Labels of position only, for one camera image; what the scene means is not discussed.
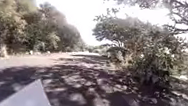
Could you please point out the row of trees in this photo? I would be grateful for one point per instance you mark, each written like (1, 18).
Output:
(27, 28)

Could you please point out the large bare-branched tree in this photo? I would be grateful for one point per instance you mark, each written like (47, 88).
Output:
(186, 15)

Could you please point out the grey-brown asphalt road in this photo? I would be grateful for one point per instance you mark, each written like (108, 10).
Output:
(62, 76)

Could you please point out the dense green trees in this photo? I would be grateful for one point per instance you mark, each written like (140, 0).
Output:
(145, 51)

